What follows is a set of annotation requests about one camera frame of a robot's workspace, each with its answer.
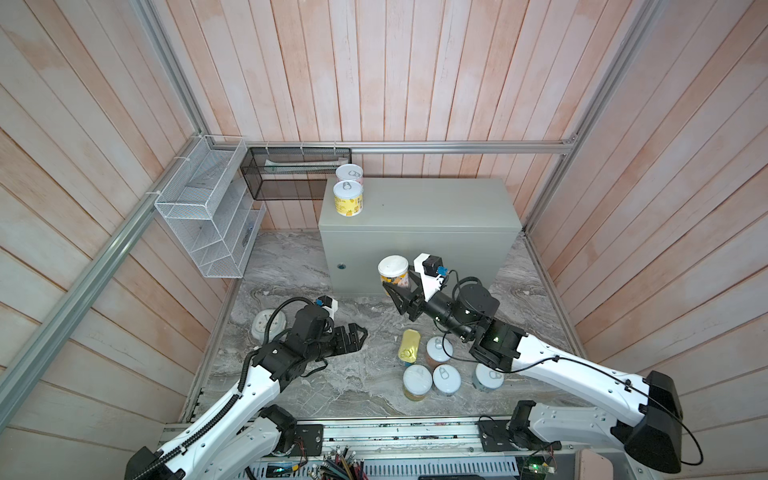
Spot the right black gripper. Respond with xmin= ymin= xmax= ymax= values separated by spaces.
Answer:
xmin=386 ymin=264 xmax=472 ymax=343

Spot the yellow can plain lid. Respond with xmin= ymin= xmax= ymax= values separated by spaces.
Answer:
xmin=378 ymin=255 xmax=409 ymax=288

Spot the yellow oval sardine tin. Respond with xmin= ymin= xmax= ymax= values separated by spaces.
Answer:
xmin=398 ymin=329 xmax=421 ymax=366

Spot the orange can plain lid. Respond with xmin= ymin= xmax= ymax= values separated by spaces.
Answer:
xmin=402 ymin=365 xmax=433 ymax=401

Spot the yellow label white-lid can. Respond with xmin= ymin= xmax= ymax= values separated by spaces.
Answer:
xmin=333 ymin=180 xmax=364 ymax=217

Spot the pink label white can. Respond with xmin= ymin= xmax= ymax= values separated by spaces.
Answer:
xmin=335 ymin=163 xmax=364 ymax=184

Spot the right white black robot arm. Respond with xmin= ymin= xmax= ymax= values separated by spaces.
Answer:
xmin=382 ymin=282 xmax=684 ymax=474

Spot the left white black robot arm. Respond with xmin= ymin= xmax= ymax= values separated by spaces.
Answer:
xmin=125 ymin=297 xmax=368 ymax=479

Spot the brown label pull-tab can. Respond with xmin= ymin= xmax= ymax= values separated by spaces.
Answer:
xmin=426 ymin=336 xmax=454 ymax=370

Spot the blue label pull-tab can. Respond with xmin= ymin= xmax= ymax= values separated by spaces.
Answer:
xmin=433 ymin=364 xmax=462 ymax=396

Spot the small white round clock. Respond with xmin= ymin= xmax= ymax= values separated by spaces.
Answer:
xmin=250 ymin=309 xmax=287 ymax=343

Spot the grey metal cabinet box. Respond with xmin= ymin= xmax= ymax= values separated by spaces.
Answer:
xmin=318 ymin=178 xmax=522 ymax=296

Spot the teal label pull-tab can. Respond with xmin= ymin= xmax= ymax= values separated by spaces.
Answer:
xmin=472 ymin=363 xmax=505 ymax=392

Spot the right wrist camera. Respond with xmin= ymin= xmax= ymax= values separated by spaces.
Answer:
xmin=414 ymin=253 xmax=449 ymax=301

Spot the black corrugated cable hose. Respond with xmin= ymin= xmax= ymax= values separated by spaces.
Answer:
xmin=262 ymin=296 xmax=316 ymax=346

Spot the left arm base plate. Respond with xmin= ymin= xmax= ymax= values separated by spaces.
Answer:
xmin=293 ymin=423 xmax=324 ymax=457

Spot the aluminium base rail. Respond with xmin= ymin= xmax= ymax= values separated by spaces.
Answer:
xmin=149 ymin=416 xmax=652 ymax=480

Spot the colourful wire bundle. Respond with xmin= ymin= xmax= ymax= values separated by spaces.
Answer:
xmin=317 ymin=452 xmax=368 ymax=480

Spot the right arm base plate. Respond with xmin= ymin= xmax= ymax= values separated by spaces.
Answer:
xmin=476 ymin=415 xmax=562 ymax=454

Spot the black mesh wall basket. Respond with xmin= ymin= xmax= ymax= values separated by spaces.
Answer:
xmin=240 ymin=146 xmax=352 ymax=201

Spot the white wire mesh shelf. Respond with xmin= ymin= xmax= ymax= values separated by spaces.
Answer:
xmin=155 ymin=135 xmax=265 ymax=279

